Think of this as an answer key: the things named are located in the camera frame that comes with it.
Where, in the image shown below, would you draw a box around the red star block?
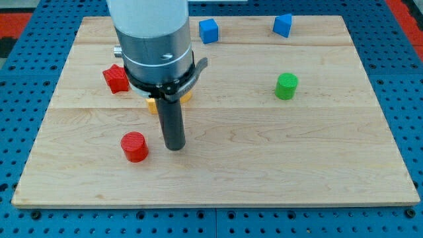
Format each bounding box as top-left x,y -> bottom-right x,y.
102,64 -> 129,94

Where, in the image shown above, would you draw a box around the wooden board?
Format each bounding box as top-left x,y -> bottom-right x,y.
12,15 -> 420,209

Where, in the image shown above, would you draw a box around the red cylinder block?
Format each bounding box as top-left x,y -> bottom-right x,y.
120,132 -> 149,163

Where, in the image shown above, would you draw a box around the blue cube block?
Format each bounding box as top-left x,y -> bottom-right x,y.
199,19 -> 219,44

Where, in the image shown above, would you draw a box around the blue triangular block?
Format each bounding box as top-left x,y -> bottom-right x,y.
272,13 -> 293,38

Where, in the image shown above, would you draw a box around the black clamp ring with lever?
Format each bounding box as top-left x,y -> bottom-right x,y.
124,57 -> 209,102

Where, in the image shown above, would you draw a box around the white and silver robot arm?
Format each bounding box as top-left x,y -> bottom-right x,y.
107,0 -> 198,151

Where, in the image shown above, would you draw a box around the yellow block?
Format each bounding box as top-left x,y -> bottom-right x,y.
145,91 -> 192,114

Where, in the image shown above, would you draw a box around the green cylinder block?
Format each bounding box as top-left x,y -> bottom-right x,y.
274,73 -> 299,100

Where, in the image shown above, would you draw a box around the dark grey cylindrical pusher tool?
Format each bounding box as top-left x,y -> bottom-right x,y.
155,99 -> 186,151

